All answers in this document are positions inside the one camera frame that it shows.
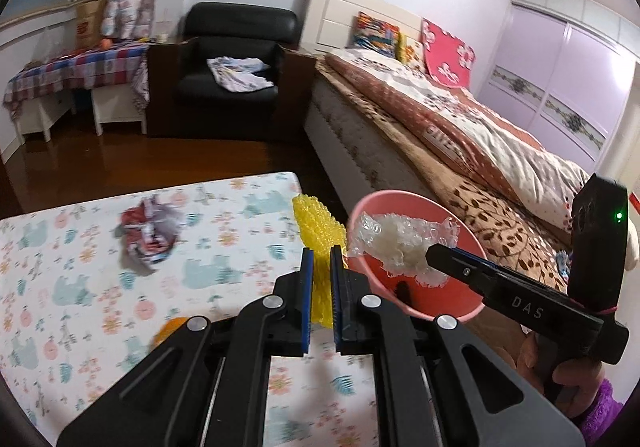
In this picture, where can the small yellow pillow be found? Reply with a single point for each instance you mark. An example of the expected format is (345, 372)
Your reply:
(411, 51)

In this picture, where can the orange fruit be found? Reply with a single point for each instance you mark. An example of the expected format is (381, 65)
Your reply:
(170, 329)

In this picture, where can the black leather armchair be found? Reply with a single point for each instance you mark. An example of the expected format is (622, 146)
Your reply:
(235, 37)

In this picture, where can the white stool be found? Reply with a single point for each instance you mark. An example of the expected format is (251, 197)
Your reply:
(117, 107)
(40, 117)

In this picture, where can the yellow bubble wrap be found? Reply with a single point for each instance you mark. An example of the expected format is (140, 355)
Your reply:
(315, 227)

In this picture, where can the pink plastic bin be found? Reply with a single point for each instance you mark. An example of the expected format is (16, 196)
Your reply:
(440, 302)

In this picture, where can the small orange object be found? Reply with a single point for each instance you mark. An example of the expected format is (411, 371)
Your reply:
(104, 43)

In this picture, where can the person's right forearm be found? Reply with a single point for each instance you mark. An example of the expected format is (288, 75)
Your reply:
(600, 412)

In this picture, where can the plaid tablecloth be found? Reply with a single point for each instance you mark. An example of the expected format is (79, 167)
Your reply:
(75, 72)

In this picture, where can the pink floral quilt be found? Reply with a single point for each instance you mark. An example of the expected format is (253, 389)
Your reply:
(475, 127)

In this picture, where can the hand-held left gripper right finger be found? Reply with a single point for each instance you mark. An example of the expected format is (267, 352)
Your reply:
(337, 297)

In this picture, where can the bed with white headboard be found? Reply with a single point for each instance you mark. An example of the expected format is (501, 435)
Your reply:
(350, 137)

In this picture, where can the clear bubble wrap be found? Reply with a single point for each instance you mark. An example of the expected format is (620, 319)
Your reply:
(395, 242)

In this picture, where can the person's right hand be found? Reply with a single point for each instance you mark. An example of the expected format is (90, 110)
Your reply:
(580, 382)

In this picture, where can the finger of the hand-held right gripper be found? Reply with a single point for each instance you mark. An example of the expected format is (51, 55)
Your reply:
(462, 269)

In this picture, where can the crumpled printed paper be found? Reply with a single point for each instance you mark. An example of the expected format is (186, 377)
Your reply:
(150, 232)

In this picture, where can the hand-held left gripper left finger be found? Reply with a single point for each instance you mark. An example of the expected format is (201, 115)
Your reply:
(307, 302)

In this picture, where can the cardboard box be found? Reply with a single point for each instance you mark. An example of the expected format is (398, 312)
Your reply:
(90, 24)

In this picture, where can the brown leaf blanket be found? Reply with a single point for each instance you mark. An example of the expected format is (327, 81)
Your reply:
(490, 212)

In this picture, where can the lilac sliding wardrobe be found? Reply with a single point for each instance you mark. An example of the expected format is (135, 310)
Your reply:
(560, 72)

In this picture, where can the floral tablecloth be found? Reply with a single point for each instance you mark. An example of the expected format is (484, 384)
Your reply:
(75, 277)

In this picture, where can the white crumpled cloth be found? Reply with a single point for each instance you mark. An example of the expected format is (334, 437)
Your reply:
(237, 72)

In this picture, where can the dark wooden side cabinet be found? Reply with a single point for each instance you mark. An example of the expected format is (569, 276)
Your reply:
(162, 87)
(295, 92)

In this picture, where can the colourful printed pillow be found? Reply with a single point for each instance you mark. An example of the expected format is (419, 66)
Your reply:
(377, 34)

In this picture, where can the pink flower pillow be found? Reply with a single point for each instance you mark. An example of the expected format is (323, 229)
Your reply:
(447, 52)

